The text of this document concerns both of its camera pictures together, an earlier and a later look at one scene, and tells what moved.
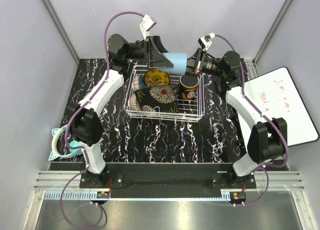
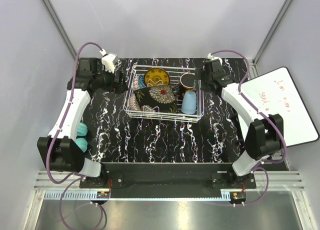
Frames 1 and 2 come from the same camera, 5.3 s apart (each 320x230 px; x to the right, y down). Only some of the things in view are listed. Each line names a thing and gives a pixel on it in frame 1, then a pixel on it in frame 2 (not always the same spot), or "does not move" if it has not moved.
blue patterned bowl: x=142 y=81 does not move
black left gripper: x=153 y=50 to x=120 y=87
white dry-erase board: x=276 y=95 does not move
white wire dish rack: x=164 y=94 does not move
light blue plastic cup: x=179 y=62 to x=188 y=106
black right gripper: x=195 y=63 to x=200 y=73
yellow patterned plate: x=154 y=77 does not move
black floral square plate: x=161 y=98 does not move
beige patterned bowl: x=133 y=103 does not move
